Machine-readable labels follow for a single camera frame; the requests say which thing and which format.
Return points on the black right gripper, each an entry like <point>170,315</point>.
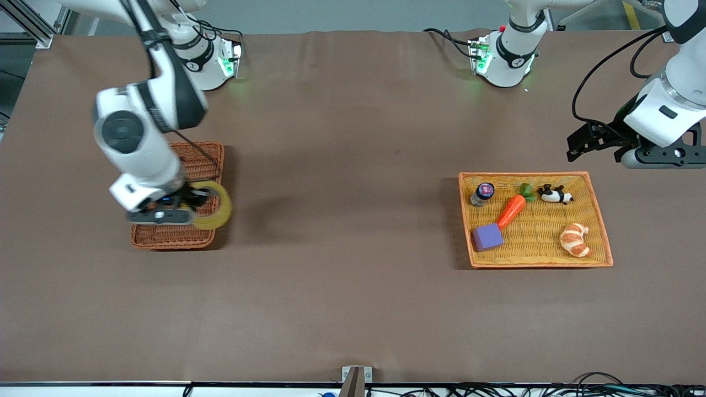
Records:
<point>189,197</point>

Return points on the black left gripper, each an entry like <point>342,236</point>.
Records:
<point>619,131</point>

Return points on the yellow translucent tape roll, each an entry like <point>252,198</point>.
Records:
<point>223,212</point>

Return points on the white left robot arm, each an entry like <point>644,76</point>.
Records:
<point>678,94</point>

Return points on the brown wicker basket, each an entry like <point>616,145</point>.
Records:
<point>198,160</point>

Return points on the yellow orange-rimmed wicker basket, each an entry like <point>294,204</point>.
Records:
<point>540,248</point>

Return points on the black white panda toy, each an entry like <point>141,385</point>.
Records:
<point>553,194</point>

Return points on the orange toy carrot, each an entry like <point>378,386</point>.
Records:
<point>512,209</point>

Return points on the toy croissant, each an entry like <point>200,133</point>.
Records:
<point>575,242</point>

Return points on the small jar blue lid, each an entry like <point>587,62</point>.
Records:
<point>482,194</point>

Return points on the purple foam cube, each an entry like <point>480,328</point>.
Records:
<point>487,237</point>

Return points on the brown table cover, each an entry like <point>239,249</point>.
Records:
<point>353,165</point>

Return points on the white table edge rail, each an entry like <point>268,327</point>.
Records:
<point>83,390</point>

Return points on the aluminium frame post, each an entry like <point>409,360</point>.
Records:
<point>33,27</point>

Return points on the metal table edge bracket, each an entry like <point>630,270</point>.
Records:
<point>356,380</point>

